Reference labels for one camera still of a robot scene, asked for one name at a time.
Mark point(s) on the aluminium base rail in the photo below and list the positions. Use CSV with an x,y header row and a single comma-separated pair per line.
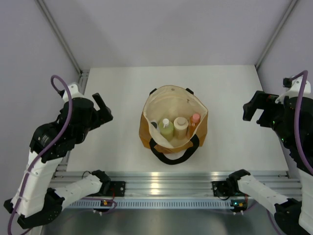
x,y
196,184

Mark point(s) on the left aluminium frame post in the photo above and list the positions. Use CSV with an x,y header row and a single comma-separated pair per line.
x,y
61,39

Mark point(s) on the green pump lotion bottle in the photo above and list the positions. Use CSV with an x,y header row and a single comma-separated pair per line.
x,y
166,129

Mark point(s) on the orange bottle pink cap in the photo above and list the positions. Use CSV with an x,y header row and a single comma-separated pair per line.
x,y
193,123

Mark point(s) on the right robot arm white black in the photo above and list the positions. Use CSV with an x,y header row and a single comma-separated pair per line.
x,y
294,216

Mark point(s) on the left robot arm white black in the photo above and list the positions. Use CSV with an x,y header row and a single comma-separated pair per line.
x,y
38,204

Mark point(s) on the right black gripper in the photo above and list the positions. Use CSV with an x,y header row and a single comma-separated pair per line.
x,y
261,101

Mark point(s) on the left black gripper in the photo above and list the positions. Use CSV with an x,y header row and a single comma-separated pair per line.
x,y
103,115

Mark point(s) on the tan canvas tote bag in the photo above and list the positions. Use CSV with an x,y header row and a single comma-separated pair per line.
x,y
173,124

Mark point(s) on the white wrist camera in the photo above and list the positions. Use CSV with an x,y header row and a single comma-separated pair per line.
x,y
74,89
293,91

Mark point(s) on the aluminium frame post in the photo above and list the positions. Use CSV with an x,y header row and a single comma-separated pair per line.
x,y
61,39
277,29

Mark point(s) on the right aluminium frame post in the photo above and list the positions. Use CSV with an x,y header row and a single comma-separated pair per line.
x,y
277,29

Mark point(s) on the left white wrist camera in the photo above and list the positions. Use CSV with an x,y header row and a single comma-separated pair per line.
x,y
74,89

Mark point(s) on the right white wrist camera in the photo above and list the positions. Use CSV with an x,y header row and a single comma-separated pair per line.
x,y
293,91

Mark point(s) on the beige bottle round cap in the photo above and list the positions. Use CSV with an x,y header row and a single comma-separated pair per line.
x,y
180,127

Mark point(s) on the grey slotted cable duct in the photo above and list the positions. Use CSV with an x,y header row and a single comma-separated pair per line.
x,y
158,204

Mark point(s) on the white bottle black cap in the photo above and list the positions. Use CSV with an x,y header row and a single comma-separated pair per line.
x,y
154,123

